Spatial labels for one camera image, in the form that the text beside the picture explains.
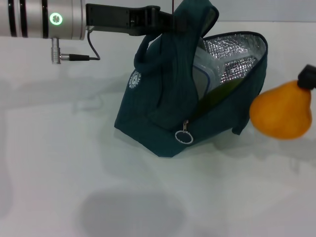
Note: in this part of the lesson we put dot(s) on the teal insulated lunch bag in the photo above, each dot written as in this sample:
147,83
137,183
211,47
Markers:
148,111

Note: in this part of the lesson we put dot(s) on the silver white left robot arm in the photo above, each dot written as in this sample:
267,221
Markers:
29,19

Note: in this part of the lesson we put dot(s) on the clear container with blue lid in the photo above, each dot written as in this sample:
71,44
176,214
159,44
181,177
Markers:
201,79

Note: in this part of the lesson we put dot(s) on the green cucumber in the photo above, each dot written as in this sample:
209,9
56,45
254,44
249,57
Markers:
214,96

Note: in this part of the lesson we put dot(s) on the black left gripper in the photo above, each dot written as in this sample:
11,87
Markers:
116,18

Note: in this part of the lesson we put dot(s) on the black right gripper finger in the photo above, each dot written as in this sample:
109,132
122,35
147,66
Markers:
307,77

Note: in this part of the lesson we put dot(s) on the orange yellow pear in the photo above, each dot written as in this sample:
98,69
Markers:
279,113

